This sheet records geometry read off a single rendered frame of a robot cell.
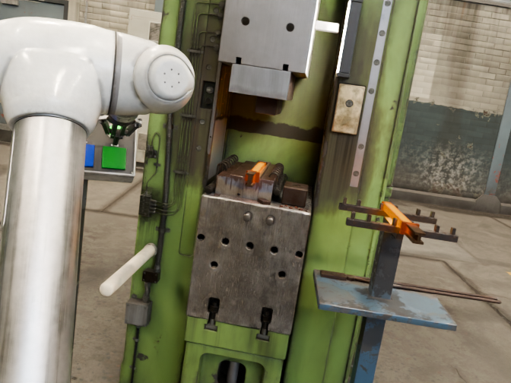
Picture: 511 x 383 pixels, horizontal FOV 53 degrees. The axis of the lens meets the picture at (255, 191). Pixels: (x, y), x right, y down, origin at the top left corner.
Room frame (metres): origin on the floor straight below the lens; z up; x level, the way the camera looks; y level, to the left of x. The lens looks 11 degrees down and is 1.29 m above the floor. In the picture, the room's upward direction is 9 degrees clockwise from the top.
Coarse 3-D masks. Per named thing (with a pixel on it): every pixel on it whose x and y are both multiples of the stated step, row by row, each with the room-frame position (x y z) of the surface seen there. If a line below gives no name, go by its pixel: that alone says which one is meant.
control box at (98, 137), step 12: (96, 132) 1.68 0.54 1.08; (96, 144) 1.66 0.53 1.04; (108, 144) 1.67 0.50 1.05; (120, 144) 1.69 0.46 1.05; (132, 144) 1.70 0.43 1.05; (96, 156) 1.64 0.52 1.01; (132, 156) 1.68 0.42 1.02; (84, 168) 1.61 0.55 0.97; (96, 168) 1.62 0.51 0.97; (132, 168) 1.67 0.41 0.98; (108, 180) 1.68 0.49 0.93; (120, 180) 1.69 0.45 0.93; (132, 180) 1.70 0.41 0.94
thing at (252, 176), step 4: (256, 164) 2.00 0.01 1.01; (260, 164) 2.02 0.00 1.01; (264, 164) 2.03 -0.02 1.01; (252, 168) 1.88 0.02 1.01; (256, 168) 1.90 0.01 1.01; (260, 168) 1.91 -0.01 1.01; (248, 172) 1.71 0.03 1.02; (252, 172) 1.73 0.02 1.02; (256, 172) 1.76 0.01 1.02; (260, 172) 1.89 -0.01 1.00; (248, 176) 1.68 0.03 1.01; (252, 176) 1.72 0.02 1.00; (256, 176) 1.76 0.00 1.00; (248, 180) 1.68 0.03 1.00; (252, 180) 1.74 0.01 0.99; (256, 180) 1.76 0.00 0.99; (248, 184) 1.68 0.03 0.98; (252, 184) 1.71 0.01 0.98
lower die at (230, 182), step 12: (240, 168) 1.96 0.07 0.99; (264, 168) 1.98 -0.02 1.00; (228, 180) 1.78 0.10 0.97; (240, 180) 1.78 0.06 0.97; (264, 180) 1.77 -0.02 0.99; (276, 180) 1.92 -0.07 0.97; (216, 192) 1.79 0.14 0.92; (228, 192) 1.78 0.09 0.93; (240, 192) 1.78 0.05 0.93; (252, 192) 1.77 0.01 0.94; (264, 192) 1.77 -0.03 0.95
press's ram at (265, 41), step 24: (240, 0) 1.79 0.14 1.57; (264, 0) 1.78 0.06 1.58; (288, 0) 1.77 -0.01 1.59; (312, 0) 1.77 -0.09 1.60; (240, 24) 1.79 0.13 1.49; (264, 24) 1.78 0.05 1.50; (288, 24) 1.77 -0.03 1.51; (312, 24) 1.76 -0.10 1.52; (336, 24) 1.95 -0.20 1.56; (240, 48) 1.78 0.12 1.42; (264, 48) 1.78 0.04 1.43; (288, 48) 1.77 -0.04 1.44; (312, 48) 2.05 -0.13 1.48
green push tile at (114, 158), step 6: (108, 150) 1.66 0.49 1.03; (114, 150) 1.66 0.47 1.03; (120, 150) 1.67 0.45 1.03; (102, 156) 1.64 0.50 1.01; (108, 156) 1.65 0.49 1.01; (114, 156) 1.65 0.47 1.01; (120, 156) 1.66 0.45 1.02; (102, 162) 1.63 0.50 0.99; (108, 162) 1.64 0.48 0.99; (114, 162) 1.65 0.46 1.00; (120, 162) 1.65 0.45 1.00; (102, 168) 1.63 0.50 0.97; (108, 168) 1.63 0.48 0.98; (114, 168) 1.64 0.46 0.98; (120, 168) 1.64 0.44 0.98
